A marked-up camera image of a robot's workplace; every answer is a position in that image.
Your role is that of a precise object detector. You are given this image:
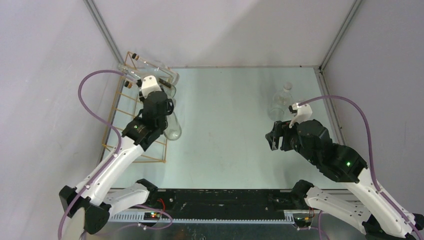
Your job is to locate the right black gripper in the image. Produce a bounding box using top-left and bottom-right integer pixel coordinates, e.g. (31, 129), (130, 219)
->
(264, 119), (317, 165)

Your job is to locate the long clear glass bottle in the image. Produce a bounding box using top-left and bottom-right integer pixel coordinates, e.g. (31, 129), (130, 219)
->
(163, 112), (182, 141)

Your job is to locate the clear bottle white label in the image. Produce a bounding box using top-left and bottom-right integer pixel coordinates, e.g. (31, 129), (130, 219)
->
(124, 78), (177, 98)

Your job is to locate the clear bottle frosted cap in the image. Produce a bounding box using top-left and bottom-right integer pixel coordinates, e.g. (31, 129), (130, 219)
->
(291, 99), (306, 111)

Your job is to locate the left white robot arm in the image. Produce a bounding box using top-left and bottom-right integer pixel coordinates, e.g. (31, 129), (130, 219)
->
(59, 91), (174, 235)

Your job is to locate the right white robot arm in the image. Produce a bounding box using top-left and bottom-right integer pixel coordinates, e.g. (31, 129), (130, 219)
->
(265, 120), (424, 240)

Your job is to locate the clear bottle black label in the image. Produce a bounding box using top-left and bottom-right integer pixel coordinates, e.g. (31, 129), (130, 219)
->
(117, 63), (178, 98)

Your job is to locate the right electronics board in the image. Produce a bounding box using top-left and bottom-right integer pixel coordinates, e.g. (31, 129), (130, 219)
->
(294, 217), (310, 224)

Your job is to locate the electronics board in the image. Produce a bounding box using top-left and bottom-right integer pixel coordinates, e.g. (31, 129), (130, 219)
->
(294, 217), (310, 224)
(143, 212), (162, 221)

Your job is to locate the left electronics board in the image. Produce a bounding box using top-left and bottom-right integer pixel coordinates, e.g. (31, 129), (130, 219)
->
(143, 212), (162, 221)

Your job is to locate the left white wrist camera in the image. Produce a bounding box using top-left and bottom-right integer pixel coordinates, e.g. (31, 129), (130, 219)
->
(136, 75), (162, 100)

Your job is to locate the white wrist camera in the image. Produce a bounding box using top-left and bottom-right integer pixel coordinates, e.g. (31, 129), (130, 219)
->
(288, 103), (313, 129)
(136, 75), (162, 100)

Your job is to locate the gold wire wine rack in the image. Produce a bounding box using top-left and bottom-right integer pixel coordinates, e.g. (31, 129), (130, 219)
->
(100, 51), (168, 163)

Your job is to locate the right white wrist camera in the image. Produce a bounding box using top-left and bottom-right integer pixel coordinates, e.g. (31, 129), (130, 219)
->
(288, 103), (313, 129)

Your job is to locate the aluminium frame rail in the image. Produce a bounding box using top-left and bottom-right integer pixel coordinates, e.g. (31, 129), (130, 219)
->
(76, 188), (379, 226)

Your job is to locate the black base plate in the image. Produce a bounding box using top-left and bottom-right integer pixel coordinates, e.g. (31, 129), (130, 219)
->
(145, 188), (309, 221)

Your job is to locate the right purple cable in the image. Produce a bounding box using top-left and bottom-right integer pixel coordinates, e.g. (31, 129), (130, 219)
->
(298, 95), (424, 240)

